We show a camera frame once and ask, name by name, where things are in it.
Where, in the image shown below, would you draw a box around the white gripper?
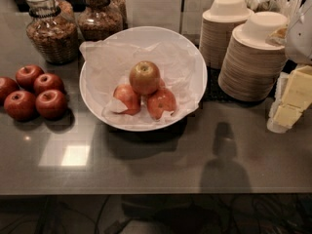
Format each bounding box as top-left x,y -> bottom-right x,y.
266,0 -> 312,134

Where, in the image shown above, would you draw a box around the right apple in bowl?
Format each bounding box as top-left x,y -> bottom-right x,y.
146,88 -> 176,120

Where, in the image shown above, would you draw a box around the apple in bowl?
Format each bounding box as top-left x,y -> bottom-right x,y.
113,84 -> 140,115
146,88 -> 176,120

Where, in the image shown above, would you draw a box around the top red-yellow apple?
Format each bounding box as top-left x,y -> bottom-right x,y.
129,60 -> 161,96

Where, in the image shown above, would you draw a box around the white bowl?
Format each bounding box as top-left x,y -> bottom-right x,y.
78,25 -> 209,133

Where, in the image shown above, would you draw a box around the left apple in bowl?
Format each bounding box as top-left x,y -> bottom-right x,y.
113,84 -> 140,115

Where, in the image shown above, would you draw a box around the red apple front right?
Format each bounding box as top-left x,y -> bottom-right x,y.
36,90 -> 68,120

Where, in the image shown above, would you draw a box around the red apple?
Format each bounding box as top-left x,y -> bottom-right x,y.
36,90 -> 68,120
4,91 -> 37,121
33,73 -> 64,95
0,76 -> 20,104
16,64 -> 44,91

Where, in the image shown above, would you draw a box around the red apple back right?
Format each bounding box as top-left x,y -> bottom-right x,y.
33,73 -> 64,95

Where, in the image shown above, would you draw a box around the red apple back left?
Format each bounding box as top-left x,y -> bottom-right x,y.
16,64 -> 44,91

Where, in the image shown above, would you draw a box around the red apple front left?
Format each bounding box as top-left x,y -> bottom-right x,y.
4,91 -> 37,121

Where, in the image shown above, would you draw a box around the red apple far left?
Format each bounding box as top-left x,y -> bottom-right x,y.
0,76 -> 20,104

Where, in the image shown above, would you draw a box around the left stack paper bowls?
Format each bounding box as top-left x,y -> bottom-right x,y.
199,0 -> 253,69

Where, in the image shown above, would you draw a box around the white tissue paper liner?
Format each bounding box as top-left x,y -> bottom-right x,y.
79,39 -> 200,127

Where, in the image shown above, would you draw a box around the back glass granola jar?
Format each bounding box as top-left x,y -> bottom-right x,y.
77,0 -> 123,41

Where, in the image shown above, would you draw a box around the glass granola jar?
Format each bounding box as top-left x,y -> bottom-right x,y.
77,0 -> 123,41
25,0 -> 78,64

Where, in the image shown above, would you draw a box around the front glass granola jar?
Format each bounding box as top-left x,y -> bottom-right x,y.
25,0 -> 78,64

